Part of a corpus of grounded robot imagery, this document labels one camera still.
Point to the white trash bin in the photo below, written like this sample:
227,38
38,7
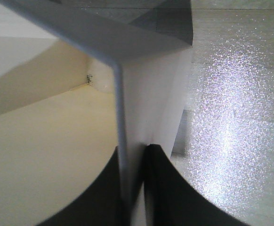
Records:
73,87

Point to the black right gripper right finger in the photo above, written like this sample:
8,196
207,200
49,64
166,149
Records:
171,201

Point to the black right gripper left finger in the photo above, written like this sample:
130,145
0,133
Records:
99,205

